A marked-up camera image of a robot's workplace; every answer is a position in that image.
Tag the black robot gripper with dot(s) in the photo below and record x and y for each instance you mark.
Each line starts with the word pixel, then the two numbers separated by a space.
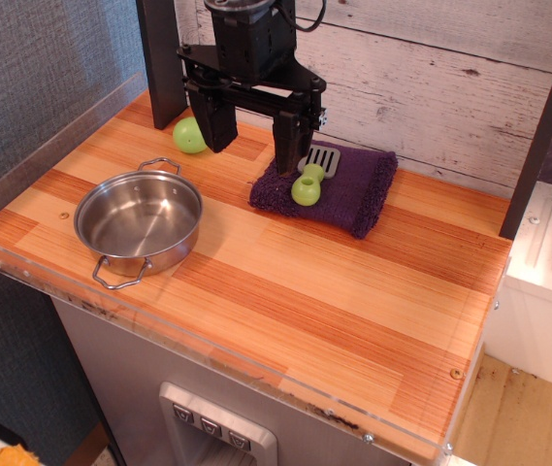
pixel 252 65

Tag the green ball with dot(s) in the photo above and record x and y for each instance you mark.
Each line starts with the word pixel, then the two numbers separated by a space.
pixel 188 136

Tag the purple knitted cloth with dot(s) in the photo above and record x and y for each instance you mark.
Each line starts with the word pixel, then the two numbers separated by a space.
pixel 351 200

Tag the grey toy fridge cabinet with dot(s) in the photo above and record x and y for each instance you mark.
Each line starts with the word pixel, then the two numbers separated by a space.
pixel 127 371

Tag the clear acrylic table guard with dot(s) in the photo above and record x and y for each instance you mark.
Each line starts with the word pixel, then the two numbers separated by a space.
pixel 366 335

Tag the silver dispenser panel with buttons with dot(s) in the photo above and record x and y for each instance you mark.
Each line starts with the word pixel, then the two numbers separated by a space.
pixel 212 429

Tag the white toy appliance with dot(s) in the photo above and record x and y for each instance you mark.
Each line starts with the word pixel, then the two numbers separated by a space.
pixel 518 331

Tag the yellow object at corner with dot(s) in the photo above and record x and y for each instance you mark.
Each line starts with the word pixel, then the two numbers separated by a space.
pixel 17 456

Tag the green handled grey spatula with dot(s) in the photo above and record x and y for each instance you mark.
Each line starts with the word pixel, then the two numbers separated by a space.
pixel 320 164

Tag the dark left upright post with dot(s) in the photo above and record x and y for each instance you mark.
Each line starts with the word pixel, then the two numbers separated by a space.
pixel 160 41

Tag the dark upright post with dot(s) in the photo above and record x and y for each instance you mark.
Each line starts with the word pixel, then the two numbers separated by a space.
pixel 528 177
pixel 160 41

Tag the metal pan with handles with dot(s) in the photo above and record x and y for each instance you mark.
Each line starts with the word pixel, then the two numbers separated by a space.
pixel 139 223

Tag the dark right upright post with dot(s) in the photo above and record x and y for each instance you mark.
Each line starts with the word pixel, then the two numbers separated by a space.
pixel 528 177

